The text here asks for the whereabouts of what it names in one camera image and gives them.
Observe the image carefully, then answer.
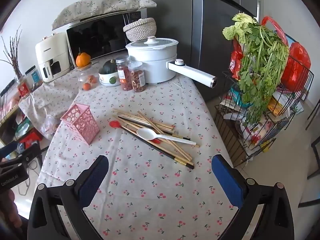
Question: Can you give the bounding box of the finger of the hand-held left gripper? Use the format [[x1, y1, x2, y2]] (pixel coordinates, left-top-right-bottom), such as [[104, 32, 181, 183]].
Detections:
[[0, 143, 41, 171], [0, 141, 20, 157]]

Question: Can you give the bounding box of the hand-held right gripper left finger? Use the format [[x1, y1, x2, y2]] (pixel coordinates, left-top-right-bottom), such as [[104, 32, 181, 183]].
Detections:
[[27, 155, 109, 240]]

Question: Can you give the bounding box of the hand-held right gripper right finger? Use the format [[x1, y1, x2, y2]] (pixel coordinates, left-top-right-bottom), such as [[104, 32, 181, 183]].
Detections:
[[211, 154, 295, 240]]

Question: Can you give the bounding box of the pink perforated utensil holder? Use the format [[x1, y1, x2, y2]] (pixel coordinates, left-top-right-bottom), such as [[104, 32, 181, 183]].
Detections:
[[60, 103, 100, 145]]

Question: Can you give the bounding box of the red spoon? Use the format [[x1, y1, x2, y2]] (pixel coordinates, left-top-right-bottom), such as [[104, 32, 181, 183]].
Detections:
[[109, 121, 162, 144]]

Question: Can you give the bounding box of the white plastic spoon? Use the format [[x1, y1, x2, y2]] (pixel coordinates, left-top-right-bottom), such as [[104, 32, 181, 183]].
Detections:
[[136, 128, 197, 145]]

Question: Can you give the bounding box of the pile of wooden chopsticks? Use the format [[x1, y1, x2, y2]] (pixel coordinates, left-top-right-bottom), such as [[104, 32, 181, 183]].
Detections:
[[112, 108, 200, 162]]

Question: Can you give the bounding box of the person's left hand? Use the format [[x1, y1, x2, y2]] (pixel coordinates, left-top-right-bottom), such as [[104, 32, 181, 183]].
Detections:
[[0, 192, 23, 229]]

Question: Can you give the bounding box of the red box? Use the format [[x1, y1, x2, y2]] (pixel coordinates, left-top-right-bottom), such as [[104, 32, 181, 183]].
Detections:
[[19, 130, 43, 148]]

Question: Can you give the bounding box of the green wipes pack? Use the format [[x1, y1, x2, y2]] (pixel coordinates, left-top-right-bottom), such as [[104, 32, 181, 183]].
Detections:
[[15, 120, 33, 137]]

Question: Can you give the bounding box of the wooden shelf unit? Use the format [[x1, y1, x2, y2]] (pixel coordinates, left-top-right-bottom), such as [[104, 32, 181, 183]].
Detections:
[[0, 79, 44, 153]]

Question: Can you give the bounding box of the clear plastic bag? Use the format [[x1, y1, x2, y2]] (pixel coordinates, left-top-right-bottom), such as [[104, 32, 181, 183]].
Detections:
[[40, 115, 62, 140]]

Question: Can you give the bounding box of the pink cloth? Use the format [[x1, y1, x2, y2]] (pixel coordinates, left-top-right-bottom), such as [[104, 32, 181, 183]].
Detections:
[[0, 90, 23, 120]]

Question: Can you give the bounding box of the cherry print tablecloth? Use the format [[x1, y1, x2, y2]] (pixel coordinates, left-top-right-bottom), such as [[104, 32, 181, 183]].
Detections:
[[35, 75, 240, 240]]

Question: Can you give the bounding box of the small floral print tablecloth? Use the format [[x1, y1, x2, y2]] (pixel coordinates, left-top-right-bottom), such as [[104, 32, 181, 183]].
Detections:
[[19, 51, 128, 140]]

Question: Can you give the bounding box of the blue label glass jar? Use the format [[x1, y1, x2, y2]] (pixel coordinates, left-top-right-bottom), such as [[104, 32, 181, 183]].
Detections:
[[30, 69, 42, 85]]

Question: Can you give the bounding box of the dry twig bundle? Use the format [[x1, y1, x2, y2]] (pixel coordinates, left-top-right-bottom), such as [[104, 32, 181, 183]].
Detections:
[[0, 25, 25, 80]]

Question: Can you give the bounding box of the black metal chair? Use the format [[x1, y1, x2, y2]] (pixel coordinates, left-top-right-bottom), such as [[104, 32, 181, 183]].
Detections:
[[297, 90, 320, 208]]

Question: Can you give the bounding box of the clear glass jar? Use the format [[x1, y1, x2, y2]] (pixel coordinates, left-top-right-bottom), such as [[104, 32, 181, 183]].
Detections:
[[76, 65, 99, 92]]

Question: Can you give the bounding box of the white dish with green knob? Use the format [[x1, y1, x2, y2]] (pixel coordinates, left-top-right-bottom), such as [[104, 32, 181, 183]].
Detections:
[[98, 69, 121, 87]]

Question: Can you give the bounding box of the plastic jar of red berries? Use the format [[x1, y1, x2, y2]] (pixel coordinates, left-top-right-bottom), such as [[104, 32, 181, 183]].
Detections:
[[115, 55, 133, 91]]

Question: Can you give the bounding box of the cream air fryer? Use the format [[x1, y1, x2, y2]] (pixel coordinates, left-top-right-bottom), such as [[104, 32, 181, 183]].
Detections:
[[35, 32, 72, 83]]

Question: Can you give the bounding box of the plastic jar of dried slices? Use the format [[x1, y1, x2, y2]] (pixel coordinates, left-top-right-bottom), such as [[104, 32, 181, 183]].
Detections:
[[127, 61, 147, 93]]

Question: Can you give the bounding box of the large orange fruit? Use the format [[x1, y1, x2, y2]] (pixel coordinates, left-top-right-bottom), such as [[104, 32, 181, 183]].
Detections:
[[76, 51, 91, 68]]

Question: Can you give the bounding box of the dark green pumpkin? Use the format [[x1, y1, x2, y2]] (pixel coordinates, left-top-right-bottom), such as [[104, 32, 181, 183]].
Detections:
[[101, 59, 117, 75]]

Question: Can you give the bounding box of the bunch of green celery leaves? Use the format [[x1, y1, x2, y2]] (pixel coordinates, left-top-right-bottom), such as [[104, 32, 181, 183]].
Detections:
[[235, 21, 290, 128]]

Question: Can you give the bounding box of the white electric pot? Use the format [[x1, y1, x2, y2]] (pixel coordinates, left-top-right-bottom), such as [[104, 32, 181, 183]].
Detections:
[[125, 36, 217, 88]]

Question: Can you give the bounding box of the red plastic bag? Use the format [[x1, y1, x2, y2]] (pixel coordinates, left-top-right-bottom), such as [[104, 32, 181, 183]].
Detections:
[[261, 16, 312, 93]]

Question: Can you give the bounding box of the black microwave oven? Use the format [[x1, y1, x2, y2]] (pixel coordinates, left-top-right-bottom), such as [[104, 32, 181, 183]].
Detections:
[[66, 9, 148, 67]]

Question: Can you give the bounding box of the glass pot lid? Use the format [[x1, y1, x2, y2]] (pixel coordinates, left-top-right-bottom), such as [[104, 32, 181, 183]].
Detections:
[[126, 37, 178, 53]]

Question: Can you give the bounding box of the blue carton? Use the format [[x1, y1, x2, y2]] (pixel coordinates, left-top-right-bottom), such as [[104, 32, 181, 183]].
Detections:
[[284, 32, 300, 48]]

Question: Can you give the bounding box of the floral dust cover cloth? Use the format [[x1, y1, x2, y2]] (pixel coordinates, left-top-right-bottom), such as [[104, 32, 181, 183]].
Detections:
[[51, 0, 157, 30]]

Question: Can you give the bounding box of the grey refrigerator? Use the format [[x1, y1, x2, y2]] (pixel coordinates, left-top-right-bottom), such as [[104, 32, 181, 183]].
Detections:
[[145, 0, 264, 103]]

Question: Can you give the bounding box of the black wire rack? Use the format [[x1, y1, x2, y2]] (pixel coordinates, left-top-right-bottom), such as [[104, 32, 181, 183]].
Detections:
[[214, 69, 315, 168]]

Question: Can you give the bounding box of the woven rope basket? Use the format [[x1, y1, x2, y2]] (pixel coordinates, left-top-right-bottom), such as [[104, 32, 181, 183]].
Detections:
[[123, 17, 157, 42]]

